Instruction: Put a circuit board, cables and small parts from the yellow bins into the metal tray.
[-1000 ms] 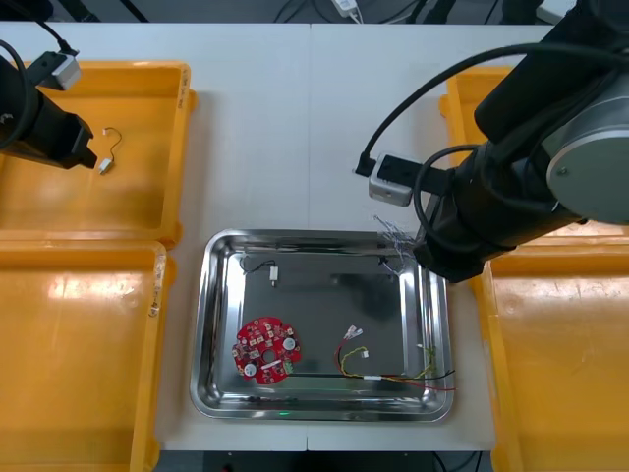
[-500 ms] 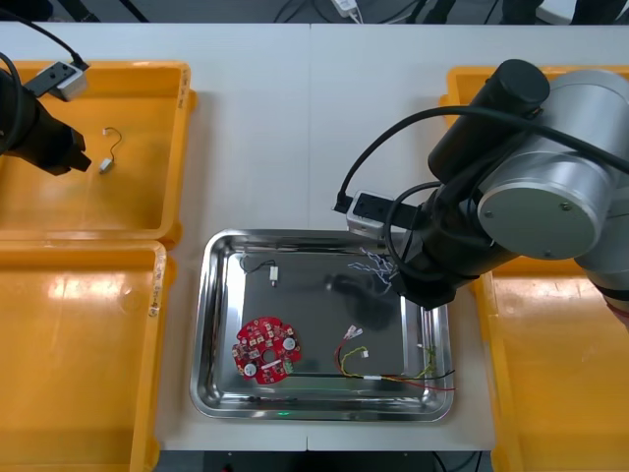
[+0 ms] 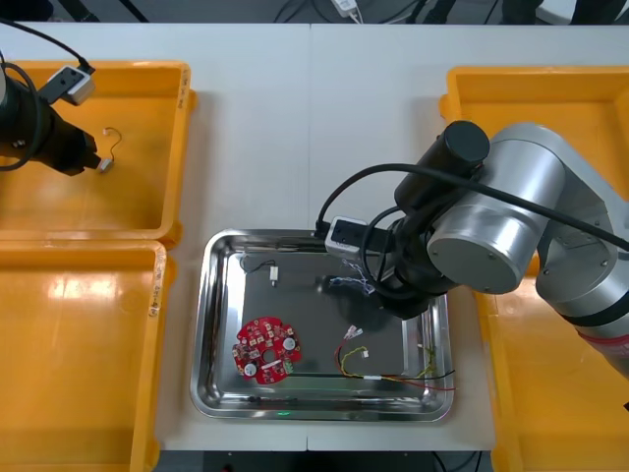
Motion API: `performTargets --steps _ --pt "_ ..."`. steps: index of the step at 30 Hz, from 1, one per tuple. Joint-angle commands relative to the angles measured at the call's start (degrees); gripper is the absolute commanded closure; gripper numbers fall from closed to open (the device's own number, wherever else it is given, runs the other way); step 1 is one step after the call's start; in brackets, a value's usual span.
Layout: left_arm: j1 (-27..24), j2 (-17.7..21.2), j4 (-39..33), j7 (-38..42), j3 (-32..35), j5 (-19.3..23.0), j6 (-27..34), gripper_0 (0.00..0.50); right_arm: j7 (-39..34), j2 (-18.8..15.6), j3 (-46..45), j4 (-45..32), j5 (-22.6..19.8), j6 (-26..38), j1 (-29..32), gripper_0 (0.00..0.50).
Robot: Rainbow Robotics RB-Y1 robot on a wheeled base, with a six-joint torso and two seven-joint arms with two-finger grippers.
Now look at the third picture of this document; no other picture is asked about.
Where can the yellow-orange plastic bin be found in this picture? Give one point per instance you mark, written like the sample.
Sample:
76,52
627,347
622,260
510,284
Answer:
540,98
540,418
88,369
123,206

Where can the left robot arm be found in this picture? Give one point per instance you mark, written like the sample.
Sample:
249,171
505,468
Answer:
19,113

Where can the small metal solenoid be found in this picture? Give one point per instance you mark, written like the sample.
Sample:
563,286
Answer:
105,165
273,276

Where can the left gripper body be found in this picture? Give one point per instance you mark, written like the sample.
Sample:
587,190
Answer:
69,145

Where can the black slanted stand leg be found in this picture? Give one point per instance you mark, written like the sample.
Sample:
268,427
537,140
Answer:
133,11

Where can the round red circuit board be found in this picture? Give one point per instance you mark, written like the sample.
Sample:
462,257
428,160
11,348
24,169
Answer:
265,339

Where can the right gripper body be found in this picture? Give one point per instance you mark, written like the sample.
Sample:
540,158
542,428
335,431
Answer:
410,302

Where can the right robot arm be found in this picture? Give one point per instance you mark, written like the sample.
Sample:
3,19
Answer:
516,196

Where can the white power adapter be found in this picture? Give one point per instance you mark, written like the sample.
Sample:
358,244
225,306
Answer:
346,7

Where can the steel tray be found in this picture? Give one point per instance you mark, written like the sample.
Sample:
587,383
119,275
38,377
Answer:
304,314

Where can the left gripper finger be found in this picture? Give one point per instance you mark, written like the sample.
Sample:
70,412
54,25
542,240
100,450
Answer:
97,165
96,153

